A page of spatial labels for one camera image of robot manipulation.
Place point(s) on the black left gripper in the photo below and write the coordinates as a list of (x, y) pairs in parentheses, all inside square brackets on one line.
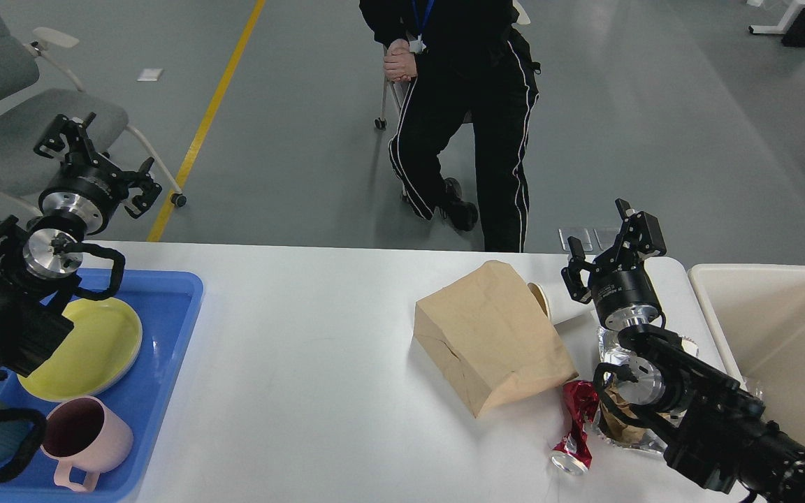
[(92, 198)]

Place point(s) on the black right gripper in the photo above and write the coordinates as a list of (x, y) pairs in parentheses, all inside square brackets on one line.
[(624, 297)]

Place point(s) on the yellow plastic plate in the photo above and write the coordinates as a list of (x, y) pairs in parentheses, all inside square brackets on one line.
[(103, 345)]

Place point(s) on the pink plastic mug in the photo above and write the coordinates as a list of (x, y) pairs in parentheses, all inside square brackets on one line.
[(86, 439)]

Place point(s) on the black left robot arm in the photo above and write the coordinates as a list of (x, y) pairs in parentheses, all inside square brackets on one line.
[(46, 263)]

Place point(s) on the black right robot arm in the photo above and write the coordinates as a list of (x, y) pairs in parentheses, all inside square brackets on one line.
[(712, 429)]

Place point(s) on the white paper cup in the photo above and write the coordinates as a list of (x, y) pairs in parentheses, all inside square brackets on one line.
[(556, 303)]

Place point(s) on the crumpled foil wrapper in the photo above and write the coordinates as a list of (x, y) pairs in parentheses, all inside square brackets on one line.
[(631, 437)]

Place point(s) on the grey office chair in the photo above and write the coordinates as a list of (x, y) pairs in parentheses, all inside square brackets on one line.
[(22, 172)]

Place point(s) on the brown paper bag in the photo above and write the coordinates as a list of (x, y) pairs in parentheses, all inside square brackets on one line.
[(489, 337)]

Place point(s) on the blue plastic tray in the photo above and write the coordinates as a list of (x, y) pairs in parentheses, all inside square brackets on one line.
[(167, 303)]

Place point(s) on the beige plastic bin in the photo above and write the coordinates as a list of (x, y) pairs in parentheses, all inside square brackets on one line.
[(756, 314)]

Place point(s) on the crushed red can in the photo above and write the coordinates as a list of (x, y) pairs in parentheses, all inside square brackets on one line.
[(580, 402)]

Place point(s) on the person in black tracksuit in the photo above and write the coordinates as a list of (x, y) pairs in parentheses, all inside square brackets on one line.
[(461, 59)]

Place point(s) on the white desk base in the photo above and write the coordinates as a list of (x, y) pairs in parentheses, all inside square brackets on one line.
[(797, 21)]

